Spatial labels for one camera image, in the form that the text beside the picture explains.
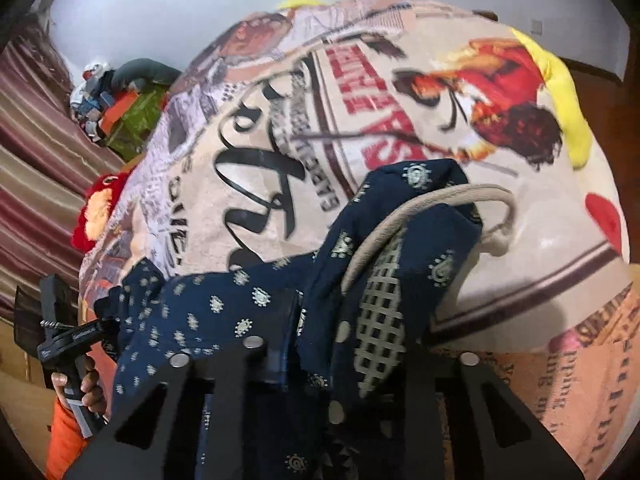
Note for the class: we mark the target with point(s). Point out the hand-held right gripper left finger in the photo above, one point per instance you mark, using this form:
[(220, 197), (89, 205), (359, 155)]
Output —
[(225, 375)]

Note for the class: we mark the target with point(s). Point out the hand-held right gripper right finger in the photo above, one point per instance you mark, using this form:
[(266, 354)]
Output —
[(480, 400)]

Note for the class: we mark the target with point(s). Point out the navy patterned hoodie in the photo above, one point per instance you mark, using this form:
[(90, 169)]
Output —
[(225, 300)]

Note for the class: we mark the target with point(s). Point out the person's left hand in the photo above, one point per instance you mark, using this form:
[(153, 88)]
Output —
[(95, 385)]

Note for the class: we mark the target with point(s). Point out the red plush toy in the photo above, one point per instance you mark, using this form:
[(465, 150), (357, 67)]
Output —
[(95, 205)]

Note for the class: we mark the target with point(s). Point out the printed blanket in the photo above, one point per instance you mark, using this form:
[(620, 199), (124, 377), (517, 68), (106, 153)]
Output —
[(525, 270)]

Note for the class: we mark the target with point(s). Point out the striped curtain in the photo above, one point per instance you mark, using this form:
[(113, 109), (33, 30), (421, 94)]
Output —
[(40, 160)]

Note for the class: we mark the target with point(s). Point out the orange box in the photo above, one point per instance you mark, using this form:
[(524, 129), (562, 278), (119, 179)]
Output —
[(117, 110)]

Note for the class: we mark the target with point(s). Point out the grey plush toy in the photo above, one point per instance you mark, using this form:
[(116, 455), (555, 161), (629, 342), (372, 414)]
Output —
[(145, 72)]

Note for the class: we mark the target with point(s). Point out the white wall socket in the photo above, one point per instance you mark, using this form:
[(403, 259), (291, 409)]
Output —
[(537, 25)]

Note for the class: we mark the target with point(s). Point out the wooden bed frame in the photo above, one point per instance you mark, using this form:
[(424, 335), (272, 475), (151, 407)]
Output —
[(487, 16)]

